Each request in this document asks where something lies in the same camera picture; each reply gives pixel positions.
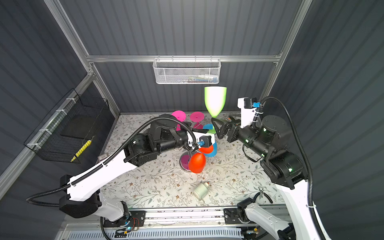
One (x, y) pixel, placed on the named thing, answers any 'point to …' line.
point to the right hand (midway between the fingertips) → (222, 118)
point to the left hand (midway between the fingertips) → (206, 124)
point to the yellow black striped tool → (89, 142)
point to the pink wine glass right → (197, 117)
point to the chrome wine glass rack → (184, 160)
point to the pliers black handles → (261, 190)
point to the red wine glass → (197, 161)
